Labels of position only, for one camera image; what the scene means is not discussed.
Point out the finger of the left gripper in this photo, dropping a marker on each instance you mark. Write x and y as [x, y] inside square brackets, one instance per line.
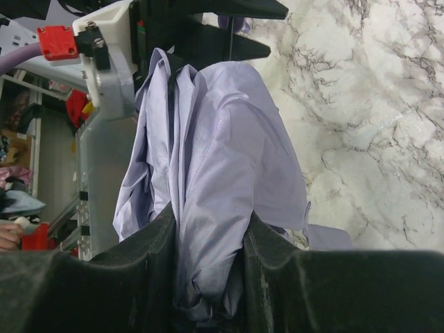
[266, 9]
[197, 42]

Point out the lavender folding umbrella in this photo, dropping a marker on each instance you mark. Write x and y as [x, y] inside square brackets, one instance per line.
[212, 144]

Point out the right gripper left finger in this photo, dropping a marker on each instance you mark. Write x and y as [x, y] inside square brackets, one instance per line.
[127, 288]

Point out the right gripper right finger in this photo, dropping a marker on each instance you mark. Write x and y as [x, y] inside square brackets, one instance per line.
[293, 290]

